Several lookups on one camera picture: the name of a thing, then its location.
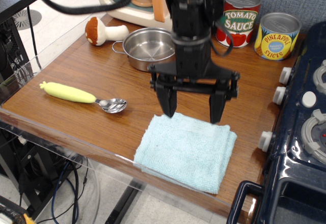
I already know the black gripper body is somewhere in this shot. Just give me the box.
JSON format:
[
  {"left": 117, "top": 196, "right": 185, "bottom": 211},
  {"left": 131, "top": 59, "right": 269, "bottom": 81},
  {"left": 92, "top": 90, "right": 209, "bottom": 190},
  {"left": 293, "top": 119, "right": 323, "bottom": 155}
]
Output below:
[{"left": 148, "top": 37, "right": 240, "bottom": 99}]

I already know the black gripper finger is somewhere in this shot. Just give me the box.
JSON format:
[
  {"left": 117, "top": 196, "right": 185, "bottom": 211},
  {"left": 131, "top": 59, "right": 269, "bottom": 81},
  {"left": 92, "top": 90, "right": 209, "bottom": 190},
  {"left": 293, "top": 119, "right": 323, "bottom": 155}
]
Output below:
[
  {"left": 156, "top": 85, "right": 177, "bottom": 118},
  {"left": 209, "top": 93, "right": 226, "bottom": 124}
]

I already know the light blue rag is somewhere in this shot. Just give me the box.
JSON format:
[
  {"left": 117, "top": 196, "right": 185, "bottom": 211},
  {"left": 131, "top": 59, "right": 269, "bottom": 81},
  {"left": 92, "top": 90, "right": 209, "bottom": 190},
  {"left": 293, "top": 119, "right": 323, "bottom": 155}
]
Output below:
[{"left": 133, "top": 113, "right": 237, "bottom": 194}]

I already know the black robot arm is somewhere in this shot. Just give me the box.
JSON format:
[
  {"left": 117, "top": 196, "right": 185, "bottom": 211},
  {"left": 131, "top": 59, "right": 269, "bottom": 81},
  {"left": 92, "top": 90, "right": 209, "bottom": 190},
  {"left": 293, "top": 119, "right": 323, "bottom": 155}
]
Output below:
[{"left": 148, "top": 0, "right": 240, "bottom": 124}]

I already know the white stove knob bottom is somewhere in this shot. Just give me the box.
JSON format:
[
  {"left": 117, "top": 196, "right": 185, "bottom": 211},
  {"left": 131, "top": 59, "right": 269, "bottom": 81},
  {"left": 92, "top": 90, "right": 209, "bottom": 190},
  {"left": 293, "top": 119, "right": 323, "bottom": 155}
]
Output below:
[{"left": 258, "top": 131, "right": 273, "bottom": 152}]

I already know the white stove knob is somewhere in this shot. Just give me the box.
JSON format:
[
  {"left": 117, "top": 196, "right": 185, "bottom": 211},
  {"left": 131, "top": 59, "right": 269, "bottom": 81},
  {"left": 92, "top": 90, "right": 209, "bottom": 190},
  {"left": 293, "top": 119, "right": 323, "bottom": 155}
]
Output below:
[
  {"left": 273, "top": 87, "right": 286, "bottom": 105},
  {"left": 258, "top": 131, "right": 273, "bottom": 152},
  {"left": 279, "top": 67, "right": 292, "bottom": 85}
]

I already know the white stove knob middle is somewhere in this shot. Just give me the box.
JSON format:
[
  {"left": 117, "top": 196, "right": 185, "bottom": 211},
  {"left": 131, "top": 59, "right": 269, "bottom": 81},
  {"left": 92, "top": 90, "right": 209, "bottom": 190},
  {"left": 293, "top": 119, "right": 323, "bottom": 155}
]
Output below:
[{"left": 273, "top": 87, "right": 286, "bottom": 105}]

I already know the white stove knob top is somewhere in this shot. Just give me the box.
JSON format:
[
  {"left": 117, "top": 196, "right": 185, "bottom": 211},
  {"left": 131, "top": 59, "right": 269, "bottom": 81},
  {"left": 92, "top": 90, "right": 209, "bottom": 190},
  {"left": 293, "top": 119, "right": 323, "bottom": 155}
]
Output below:
[{"left": 279, "top": 67, "right": 292, "bottom": 85}]

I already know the teal toy microwave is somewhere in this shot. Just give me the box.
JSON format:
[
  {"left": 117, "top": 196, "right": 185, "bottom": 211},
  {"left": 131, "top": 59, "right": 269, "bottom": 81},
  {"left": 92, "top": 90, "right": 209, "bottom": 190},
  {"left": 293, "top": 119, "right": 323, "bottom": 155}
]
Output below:
[{"left": 95, "top": 0, "right": 225, "bottom": 31}]

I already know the tomato sauce can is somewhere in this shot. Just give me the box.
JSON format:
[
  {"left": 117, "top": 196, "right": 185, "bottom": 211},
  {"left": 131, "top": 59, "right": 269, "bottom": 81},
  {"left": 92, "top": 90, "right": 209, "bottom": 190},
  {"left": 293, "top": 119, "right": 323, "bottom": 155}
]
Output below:
[{"left": 216, "top": 0, "right": 262, "bottom": 48}]

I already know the pineapple slices can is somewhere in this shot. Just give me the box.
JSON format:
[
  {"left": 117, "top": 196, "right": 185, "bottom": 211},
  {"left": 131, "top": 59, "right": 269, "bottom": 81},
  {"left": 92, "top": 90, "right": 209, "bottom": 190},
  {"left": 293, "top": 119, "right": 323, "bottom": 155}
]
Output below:
[{"left": 254, "top": 12, "right": 302, "bottom": 61}]

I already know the plush brown mushroom toy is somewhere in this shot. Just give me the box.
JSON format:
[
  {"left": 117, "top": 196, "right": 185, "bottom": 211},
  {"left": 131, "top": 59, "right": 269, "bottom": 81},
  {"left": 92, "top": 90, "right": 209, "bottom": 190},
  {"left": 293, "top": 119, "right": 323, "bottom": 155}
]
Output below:
[{"left": 85, "top": 17, "right": 129, "bottom": 46}]

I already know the dark blue toy stove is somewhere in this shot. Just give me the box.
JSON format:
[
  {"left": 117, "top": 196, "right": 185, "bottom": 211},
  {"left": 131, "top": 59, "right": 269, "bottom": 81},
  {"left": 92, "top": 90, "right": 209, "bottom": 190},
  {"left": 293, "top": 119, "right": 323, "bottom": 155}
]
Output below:
[{"left": 227, "top": 22, "right": 325, "bottom": 223}]

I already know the black table leg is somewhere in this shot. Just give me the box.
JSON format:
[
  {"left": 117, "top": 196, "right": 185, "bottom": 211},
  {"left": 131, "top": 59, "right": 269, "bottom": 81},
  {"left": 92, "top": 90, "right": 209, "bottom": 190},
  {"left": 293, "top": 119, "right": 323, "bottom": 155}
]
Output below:
[{"left": 105, "top": 184, "right": 141, "bottom": 224}]

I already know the yellow fuzzy object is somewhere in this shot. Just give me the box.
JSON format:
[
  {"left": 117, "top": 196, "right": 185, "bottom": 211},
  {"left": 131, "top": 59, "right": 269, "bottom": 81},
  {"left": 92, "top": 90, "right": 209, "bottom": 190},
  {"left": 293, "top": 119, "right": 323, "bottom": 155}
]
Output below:
[{"left": 17, "top": 214, "right": 35, "bottom": 224}]

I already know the steel pot with handles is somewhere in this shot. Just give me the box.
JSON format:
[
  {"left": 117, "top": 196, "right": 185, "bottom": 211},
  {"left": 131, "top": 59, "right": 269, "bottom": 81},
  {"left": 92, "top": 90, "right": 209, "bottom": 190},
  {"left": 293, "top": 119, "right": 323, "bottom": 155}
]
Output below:
[{"left": 112, "top": 27, "right": 175, "bottom": 72}]

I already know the spoon with yellow-green handle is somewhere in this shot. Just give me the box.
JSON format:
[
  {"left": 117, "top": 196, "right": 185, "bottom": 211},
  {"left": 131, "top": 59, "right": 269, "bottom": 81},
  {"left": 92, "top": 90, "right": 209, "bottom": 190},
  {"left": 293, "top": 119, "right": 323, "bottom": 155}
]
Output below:
[{"left": 39, "top": 81, "right": 127, "bottom": 114}]

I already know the blue floor cable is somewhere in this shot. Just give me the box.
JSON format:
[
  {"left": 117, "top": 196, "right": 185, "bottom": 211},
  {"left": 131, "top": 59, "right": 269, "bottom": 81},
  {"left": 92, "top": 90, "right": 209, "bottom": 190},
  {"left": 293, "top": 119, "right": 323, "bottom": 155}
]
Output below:
[{"left": 51, "top": 161, "right": 79, "bottom": 224}]

